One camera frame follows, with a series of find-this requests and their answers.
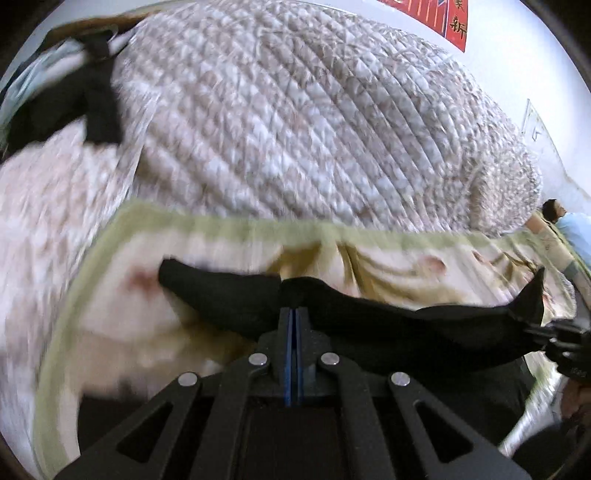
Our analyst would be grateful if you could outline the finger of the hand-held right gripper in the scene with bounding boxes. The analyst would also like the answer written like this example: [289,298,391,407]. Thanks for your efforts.
[523,320,561,346]

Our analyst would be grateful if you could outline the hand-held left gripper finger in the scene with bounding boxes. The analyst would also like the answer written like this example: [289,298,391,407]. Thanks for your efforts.
[55,307,293,480]
[295,307,533,480]

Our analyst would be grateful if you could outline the black pants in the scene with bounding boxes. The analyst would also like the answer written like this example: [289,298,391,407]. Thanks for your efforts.
[158,259,548,455]

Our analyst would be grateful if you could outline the person's right hand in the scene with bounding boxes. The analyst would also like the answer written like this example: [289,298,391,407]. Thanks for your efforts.
[560,381,591,422]

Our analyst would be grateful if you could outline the person's dark clothing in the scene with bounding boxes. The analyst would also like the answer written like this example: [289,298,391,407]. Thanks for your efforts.
[505,418,583,480]

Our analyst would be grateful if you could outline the floral plush blanket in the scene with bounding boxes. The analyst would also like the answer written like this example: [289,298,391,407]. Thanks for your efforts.
[34,200,579,477]

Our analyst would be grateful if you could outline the stripe-quilted floral bedspread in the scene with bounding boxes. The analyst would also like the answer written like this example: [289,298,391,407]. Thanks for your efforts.
[113,9,544,241]

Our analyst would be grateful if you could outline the diamond-quilted floral quilt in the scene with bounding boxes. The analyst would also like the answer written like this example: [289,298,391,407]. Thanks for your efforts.
[0,124,154,462]

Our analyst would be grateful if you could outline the black cloth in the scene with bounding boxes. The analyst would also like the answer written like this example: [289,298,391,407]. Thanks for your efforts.
[7,34,124,151]

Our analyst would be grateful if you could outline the white bar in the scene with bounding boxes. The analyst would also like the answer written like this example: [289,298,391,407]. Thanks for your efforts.
[108,31,136,52]

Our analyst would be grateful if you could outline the light blue cloth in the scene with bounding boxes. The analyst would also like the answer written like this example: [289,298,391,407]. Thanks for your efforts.
[0,39,89,136]

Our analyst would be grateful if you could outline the wooden headboard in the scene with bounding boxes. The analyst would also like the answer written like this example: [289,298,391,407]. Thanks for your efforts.
[46,14,153,43]

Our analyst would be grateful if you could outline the white wall paper sheet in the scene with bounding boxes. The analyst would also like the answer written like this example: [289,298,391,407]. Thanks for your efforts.
[523,98,561,153]

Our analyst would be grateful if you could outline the red wall poster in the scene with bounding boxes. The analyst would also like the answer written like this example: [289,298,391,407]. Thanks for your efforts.
[376,0,468,53]

